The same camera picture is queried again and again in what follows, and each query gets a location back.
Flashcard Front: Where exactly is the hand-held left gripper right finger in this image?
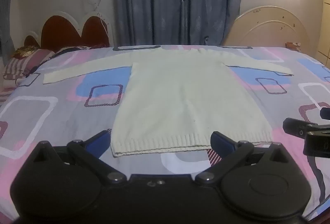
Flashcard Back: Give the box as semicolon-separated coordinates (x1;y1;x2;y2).
194;131;288;186

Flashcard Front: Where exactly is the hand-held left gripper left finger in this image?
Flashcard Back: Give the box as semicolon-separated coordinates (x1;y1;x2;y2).
32;130;127;185

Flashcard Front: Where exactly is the white knitted sweater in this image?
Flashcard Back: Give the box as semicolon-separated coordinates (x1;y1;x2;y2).
42;45;295;158

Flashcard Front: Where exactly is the patterned bedsheet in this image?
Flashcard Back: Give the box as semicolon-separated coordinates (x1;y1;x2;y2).
0;45;330;224

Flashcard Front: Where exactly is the red patterned cloth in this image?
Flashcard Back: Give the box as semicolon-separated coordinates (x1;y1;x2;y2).
285;42;303;52

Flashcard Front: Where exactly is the cream wardrobe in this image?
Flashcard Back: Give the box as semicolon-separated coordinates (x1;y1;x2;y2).
318;0;330;66

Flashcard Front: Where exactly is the striped pink pillow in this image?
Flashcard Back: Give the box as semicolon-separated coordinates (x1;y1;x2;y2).
2;48;56;86

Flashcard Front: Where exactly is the red scalloped headboard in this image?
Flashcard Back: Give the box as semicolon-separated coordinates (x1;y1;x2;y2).
24;10;115;53

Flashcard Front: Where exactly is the gold patterned cloth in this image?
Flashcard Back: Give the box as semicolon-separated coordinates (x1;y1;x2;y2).
11;45;40;58

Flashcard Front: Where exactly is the blue-grey curtain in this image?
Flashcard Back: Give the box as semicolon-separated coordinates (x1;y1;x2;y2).
0;0;18;60
112;0;184;47
182;0;248;47

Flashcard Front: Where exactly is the white hanging cable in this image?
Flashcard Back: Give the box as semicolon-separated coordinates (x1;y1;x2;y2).
83;0;109;35

